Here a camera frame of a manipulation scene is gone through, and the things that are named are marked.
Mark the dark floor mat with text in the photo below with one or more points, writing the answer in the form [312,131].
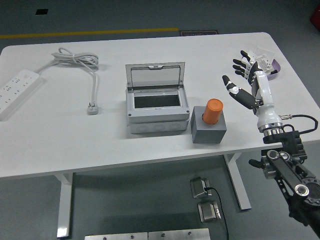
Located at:
[198,33]

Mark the white table left leg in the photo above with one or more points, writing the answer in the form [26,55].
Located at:
[64,205]

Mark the small metal floor socket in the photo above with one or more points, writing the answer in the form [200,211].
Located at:
[198,187]

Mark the black square floor plate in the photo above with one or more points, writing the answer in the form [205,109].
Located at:
[41,11]

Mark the white power strip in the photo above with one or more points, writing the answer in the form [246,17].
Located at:
[15,92]

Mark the clear plastic package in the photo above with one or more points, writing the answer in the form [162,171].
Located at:
[265,51]

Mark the orange cylindrical battery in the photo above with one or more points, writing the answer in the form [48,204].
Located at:
[212,112]

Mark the yellow floor tape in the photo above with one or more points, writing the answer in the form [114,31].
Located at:
[100,32]

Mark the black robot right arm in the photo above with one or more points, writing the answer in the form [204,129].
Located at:
[287,172]

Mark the transparent hinged box lid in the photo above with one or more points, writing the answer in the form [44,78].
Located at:
[155,76]

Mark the wide metal plate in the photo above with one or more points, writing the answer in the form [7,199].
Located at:
[115,236]

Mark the grey cube battery holder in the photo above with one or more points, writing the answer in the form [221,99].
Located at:
[207,135]

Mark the large metal floor socket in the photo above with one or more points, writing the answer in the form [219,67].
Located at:
[208,212]

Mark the white table leg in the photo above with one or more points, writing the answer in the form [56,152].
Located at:
[64,205]
[240,185]

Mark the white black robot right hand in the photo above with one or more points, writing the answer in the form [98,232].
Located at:
[265,100]

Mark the red object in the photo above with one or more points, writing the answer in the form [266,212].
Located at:
[315,15]

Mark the white printed component card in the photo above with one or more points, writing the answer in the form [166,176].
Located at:
[265,63]

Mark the grey plastic junction box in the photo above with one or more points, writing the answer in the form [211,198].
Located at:
[157,117]

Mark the metal plate with screws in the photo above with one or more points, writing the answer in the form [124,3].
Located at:
[178,234]

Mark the purple shallow tray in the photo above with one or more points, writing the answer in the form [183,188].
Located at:
[276,66]

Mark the white table right leg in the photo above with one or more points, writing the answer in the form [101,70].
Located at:
[240,185]

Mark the white plain card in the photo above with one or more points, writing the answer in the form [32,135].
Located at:
[250,54]

